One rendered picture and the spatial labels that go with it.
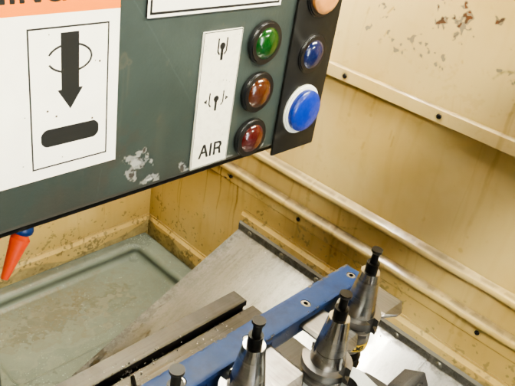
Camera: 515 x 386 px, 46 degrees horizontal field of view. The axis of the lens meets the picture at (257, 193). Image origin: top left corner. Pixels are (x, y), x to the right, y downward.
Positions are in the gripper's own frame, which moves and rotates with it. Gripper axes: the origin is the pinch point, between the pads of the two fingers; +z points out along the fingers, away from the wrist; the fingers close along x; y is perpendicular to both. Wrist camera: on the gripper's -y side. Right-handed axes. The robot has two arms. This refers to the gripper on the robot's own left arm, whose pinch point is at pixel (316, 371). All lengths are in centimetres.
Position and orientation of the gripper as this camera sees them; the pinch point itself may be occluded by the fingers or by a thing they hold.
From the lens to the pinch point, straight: 80.0
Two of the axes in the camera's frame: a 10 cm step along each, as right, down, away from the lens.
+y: -1.7, 8.5, 5.0
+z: -7.0, -4.6, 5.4
